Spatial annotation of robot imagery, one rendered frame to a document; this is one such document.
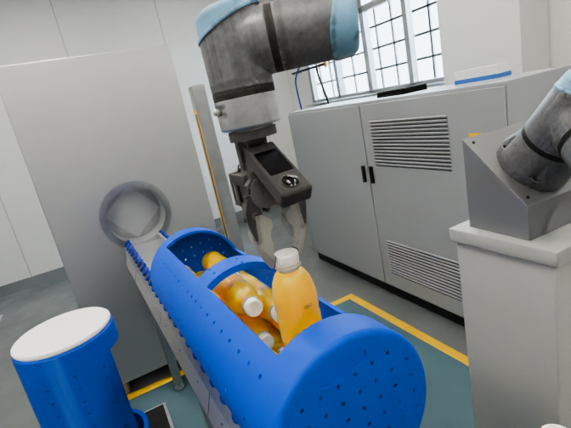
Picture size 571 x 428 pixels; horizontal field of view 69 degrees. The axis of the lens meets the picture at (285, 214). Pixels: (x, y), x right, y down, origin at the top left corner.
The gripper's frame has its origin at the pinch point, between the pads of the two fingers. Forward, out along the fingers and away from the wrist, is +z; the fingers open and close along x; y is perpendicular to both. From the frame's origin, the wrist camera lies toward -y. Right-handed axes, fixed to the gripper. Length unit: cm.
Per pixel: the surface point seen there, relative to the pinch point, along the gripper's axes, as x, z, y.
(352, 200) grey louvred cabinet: -156, 63, 202
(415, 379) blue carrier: -12.2, 23.0, -11.4
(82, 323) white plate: 36, 29, 80
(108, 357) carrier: 32, 39, 71
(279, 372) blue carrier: 8.3, 12.8, -7.3
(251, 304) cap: 0.4, 16.5, 21.8
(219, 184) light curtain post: -33, 9, 128
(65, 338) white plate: 41, 29, 74
